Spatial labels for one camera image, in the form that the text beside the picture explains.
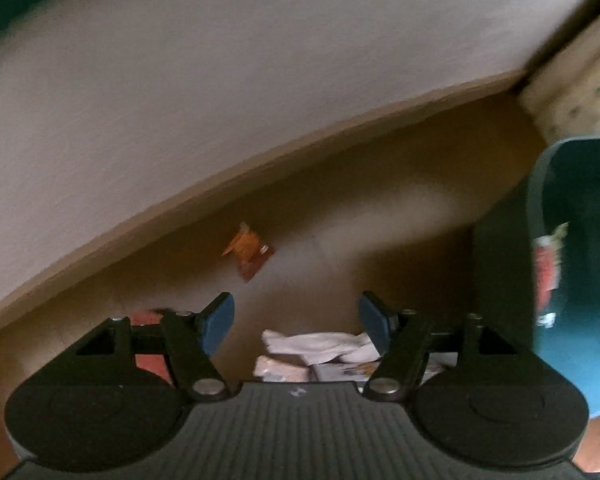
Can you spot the white snack packets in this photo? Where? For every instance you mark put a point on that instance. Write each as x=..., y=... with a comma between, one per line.
x=315, y=345

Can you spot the red snack wrapper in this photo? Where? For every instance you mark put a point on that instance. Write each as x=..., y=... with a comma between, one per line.
x=547, y=270

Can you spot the dark green trash bin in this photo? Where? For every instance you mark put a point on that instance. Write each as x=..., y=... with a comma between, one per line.
x=580, y=350

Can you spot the crumpled white green wrapper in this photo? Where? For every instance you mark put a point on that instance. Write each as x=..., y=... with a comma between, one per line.
x=340, y=372

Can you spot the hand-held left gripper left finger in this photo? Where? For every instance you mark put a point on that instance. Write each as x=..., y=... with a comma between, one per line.
x=217, y=320

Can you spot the cardboard box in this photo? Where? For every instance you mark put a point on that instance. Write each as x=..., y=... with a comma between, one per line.
x=230, y=85

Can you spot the yellow patterned curtain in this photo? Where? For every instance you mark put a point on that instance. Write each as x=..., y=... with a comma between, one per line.
x=580, y=95

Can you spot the orange mesh net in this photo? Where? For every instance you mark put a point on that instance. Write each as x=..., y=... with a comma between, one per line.
x=150, y=365

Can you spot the small orange wrapper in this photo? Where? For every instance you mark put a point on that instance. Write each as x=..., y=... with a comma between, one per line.
x=247, y=255

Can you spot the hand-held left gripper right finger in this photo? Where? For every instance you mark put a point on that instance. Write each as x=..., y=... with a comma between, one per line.
x=377, y=320

